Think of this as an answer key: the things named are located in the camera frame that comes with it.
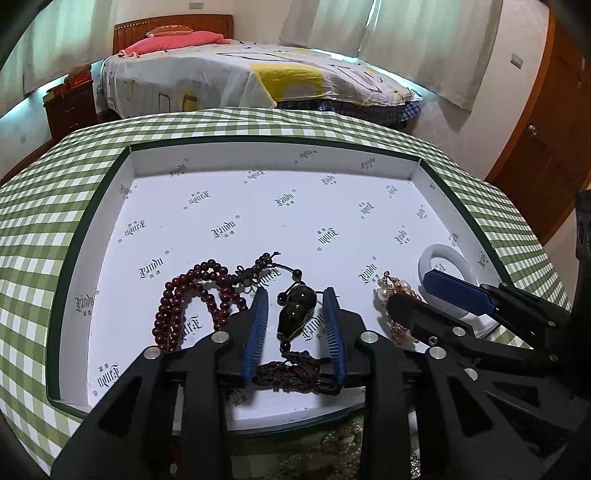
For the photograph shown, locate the white jade bangle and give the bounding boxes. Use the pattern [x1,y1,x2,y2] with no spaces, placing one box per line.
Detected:
[417,244,484,322]

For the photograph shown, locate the black gourd pendant with cord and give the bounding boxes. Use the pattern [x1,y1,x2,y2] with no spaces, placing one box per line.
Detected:
[252,263,342,396]

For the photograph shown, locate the dark red bead bracelet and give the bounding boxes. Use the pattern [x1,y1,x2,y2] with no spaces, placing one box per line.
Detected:
[151,250,283,354]

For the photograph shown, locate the brown wooden door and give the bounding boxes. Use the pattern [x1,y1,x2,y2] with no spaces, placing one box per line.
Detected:
[486,15,590,244]

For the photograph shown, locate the dark green tray box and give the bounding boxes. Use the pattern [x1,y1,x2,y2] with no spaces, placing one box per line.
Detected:
[44,135,516,437]

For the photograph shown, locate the right window curtain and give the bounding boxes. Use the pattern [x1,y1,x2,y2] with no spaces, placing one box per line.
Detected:
[280,0,503,111]

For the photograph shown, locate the window curtain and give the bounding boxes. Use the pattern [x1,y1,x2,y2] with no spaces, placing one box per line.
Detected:
[23,0,118,93]
[280,0,503,111]

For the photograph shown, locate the green checkered tablecloth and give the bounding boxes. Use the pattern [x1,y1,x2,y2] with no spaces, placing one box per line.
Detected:
[1,108,569,472]

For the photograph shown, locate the dark wooden nightstand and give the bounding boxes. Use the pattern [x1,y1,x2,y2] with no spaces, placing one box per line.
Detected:
[43,75,97,142]

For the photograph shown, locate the bed with patterned sheet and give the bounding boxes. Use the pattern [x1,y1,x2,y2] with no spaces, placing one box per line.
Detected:
[101,41,423,129]

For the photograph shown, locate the red items on nightstand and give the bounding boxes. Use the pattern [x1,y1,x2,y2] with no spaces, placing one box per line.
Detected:
[43,64,92,102]

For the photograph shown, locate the pink pillow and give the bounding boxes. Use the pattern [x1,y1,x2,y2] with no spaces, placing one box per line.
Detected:
[117,31,230,57]

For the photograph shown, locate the orange patterned pillow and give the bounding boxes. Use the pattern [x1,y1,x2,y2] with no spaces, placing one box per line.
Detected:
[145,24,193,38]

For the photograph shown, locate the wooden headboard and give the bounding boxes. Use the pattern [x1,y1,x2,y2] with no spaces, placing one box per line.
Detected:
[111,13,236,54]

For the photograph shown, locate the left window curtain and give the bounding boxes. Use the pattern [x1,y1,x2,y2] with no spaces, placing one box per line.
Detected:
[23,0,118,93]

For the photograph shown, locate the wall light switch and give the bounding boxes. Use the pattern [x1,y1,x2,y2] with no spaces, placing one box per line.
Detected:
[511,54,524,69]

